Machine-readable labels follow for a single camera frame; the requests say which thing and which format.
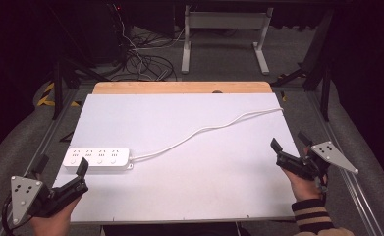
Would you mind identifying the person's left hand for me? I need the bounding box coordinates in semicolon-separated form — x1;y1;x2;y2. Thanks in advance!
29;195;83;236

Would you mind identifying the wooden table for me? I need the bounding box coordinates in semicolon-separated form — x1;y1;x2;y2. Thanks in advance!
92;81;274;95

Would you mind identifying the white power strip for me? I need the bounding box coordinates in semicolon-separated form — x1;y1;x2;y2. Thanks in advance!
62;147;136;172

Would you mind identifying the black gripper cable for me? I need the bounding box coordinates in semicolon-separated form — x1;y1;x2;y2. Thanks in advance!
0;193;17;236

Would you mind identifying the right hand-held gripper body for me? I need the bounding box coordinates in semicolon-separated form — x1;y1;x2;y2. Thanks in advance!
275;141;359;194

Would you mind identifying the white metal desk frame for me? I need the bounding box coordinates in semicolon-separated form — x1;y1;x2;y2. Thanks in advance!
180;4;275;76

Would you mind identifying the person's right hand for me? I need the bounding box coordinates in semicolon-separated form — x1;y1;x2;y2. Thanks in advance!
282;166;325;203

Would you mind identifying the aluminium rail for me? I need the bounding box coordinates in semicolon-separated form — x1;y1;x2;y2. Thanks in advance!
305;88;384;236
0;88;80;236

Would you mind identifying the white board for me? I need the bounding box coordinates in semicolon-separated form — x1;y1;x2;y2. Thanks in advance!
52;92;302;225

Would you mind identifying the yellow black hazard tape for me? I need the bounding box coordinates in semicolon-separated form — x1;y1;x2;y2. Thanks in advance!
36;81;82;108

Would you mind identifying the black metal stand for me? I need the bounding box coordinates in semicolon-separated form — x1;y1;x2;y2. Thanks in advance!
51;53;113;121
270;9;335;123

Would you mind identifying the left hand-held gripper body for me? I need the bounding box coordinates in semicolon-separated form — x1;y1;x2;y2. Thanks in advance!
9;175;89;229

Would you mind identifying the white power cable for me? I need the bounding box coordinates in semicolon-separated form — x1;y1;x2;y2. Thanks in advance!
129;107;285;162

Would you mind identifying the tangle of black cables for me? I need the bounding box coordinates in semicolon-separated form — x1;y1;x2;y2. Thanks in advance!
112;4;193;83

